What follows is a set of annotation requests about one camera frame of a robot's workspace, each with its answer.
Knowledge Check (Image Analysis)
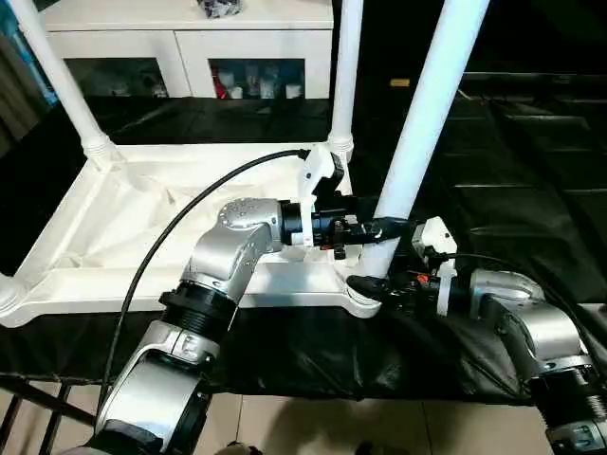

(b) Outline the white plastic table top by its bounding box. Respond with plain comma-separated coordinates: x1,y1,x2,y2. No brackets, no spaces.
0,140,383,329

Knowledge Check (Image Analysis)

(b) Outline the black folding stand frame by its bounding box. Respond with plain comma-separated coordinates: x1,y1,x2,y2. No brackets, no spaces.
0,372,99,455

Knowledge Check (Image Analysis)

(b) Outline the dark speckled object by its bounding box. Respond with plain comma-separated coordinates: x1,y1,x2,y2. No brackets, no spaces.
197,0,248,19

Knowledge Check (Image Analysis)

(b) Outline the grey curtain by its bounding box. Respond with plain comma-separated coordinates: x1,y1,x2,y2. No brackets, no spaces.
0,32,51,153

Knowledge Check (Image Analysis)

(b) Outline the white glass door cabinet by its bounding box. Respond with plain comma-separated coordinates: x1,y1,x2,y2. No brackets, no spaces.
45,0,334,100

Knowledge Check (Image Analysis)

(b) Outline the black mat cover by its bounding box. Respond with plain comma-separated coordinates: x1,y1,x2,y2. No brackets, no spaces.
0,70,607,409

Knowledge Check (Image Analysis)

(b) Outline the white plastic table leg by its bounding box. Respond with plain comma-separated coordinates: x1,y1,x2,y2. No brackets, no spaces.
328,0,365,163
7,0,119,168
358,0,492,282
0,272,26,318

